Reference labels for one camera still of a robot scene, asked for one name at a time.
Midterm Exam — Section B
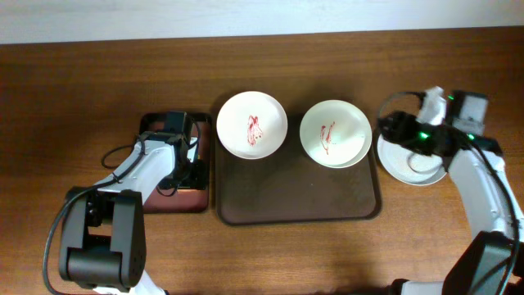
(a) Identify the white plate front stained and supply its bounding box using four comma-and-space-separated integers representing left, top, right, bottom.
377, 135, 447, 186

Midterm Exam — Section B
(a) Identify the white plate stained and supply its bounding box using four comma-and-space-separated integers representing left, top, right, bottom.
377, 135, 447, 186
300, 100, 372, 169
216, 91, 288, 160

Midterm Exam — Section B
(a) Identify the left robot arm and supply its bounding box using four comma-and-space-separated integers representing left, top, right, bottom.
47, 111, 211, 294

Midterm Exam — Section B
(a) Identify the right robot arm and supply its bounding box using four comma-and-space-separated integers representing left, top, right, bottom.
377, 87, 523, 294

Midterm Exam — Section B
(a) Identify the black tray with red water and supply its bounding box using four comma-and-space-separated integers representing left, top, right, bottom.
139, 111, 212, 214

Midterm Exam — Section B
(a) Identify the large brown serving tray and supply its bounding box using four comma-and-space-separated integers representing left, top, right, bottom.
215, 115, 382, 226

